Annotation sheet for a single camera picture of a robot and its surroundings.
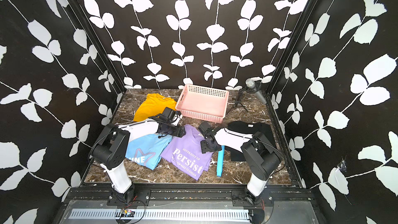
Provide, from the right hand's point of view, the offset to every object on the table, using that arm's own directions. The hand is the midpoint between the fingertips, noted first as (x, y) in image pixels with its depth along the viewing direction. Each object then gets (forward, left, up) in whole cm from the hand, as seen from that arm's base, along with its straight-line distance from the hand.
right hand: (206, 146), depth 91 cm
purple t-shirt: (-4, +12, +1) cm, 13 cm away
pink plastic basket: (+35, +2, -2) cm, 35 cm away
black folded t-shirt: (+13, -29, -1) cm, 32 cm away
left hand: (+10, +15, +3) cm, 18 cm away
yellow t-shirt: (+31, +39, +1) cm, 50 cm away
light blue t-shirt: (-3, +34, +1) cm, 34 cm away
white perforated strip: (-33, +21, -1) cm, 39 cm away
